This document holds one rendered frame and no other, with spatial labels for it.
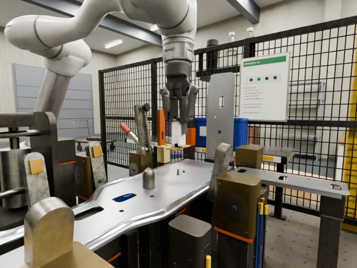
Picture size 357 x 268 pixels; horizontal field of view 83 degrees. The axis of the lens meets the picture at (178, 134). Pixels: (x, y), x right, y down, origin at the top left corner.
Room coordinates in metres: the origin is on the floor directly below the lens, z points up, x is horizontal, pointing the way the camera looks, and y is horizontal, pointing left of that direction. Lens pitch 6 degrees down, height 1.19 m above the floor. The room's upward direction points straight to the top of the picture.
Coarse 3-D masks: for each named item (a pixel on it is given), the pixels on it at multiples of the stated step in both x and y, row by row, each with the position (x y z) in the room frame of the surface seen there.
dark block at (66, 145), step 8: (64, 144) 0.51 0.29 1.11; (72, 144) 0.52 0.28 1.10; (64, 152) 0.51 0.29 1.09; (72, 152) 0.52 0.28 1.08; (64, 160) 0.51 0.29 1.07; (72, 160) 0.52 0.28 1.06; (64, 168) 0.51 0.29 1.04; (72, 168) 0.52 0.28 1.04; (64, 176) 0.51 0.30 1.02; (72, 176) 0.52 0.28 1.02; (64, 184) 0.51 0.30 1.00; (72, 184) 0.52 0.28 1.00; (64, 192) 0.50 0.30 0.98; (72, 192) 0.52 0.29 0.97; (64, 200) 0.50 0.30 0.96; (72, 200) 0.52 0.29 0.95
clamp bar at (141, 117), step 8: (136, 104) 0.68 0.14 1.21; (144, 104) 0.67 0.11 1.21; (136, 112) 0.68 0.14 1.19; (144, 112) 0.69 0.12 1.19; (136, 120) 0.68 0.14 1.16; (144, 120) 0.69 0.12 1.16; (144, 128) 0.69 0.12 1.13; (144, 136) 0.69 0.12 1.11; (144, 144) 0.70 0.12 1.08; (144, 152) 0.66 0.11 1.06
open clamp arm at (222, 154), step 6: (222, 144) 0.45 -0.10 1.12; (216, 150) 0.45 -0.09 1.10; (222, 150) 0.44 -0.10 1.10; (228, 150) 0.44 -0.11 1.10; (216, 156) 0.44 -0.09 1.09; (222, 156) 0.43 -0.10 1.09; (228, 156) 0.45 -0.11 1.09; (216, 162) 0.44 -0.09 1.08; (222, 162) 0.43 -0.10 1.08; (228, 162) 0.46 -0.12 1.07; (216, 168) 0.44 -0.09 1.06; (222, 168) 0.43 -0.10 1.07; (216, 174) 0.44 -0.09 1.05; (222, 174) 0.44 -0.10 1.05; (210, 180) 0.45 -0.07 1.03; (210, 186) 0.45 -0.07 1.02; (210, 192) 0.45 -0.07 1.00; (210, 198) 0.45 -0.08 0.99
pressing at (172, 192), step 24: (168, 168) 0.67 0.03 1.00; (192, 168) 0.67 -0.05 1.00; (96, 192) 0.45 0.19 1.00; (120, 192) 0.46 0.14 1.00; (144, 192) 0.46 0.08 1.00; (168, 192) 0.46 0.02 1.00; (192, 192) 0.46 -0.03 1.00; (96, 216) 0.35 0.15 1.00; (120, 216) 0.35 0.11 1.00; (144, 216) 0.35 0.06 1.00; (0, 240) 0.28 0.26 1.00; (96, 240) 0.28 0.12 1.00; (0, 264) 0.23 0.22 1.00
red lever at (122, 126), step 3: (123, 123) 0.75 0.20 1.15; (120, 126) 0.74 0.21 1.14; (123, 126) 0.73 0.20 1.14; (126, 126) 0.74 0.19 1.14; (123, 129) 0.73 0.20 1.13; (126, 129) 0.72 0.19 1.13; (129, 129) 0.73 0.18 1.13; (126, 132) 0.72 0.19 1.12; (129, 132) 0.72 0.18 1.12; (132, 132) 0.73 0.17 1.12; (129, 135) 0.72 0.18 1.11; (132, 135) 0.71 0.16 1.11; (132, 138) 0.71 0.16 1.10; (135, 138) 0.70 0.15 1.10; (135, 141) 0.70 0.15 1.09; (138, 144) 0.69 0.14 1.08; (147, 150) 0.68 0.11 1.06
